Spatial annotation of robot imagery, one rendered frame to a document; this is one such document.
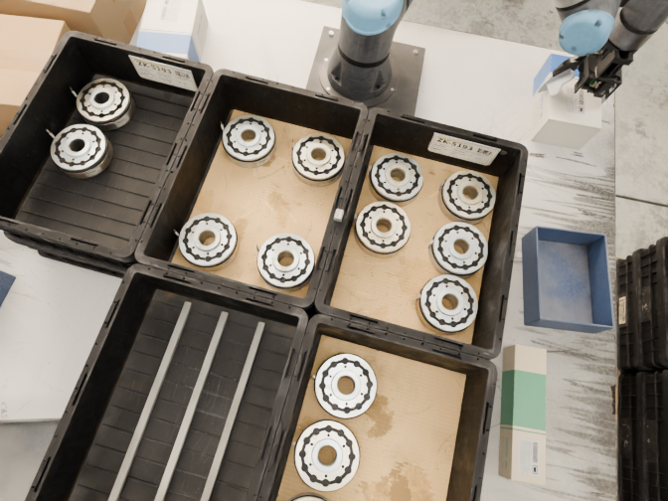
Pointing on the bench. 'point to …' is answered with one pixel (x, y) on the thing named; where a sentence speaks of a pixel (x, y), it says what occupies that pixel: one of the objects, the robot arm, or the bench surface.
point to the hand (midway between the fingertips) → (569, 95)
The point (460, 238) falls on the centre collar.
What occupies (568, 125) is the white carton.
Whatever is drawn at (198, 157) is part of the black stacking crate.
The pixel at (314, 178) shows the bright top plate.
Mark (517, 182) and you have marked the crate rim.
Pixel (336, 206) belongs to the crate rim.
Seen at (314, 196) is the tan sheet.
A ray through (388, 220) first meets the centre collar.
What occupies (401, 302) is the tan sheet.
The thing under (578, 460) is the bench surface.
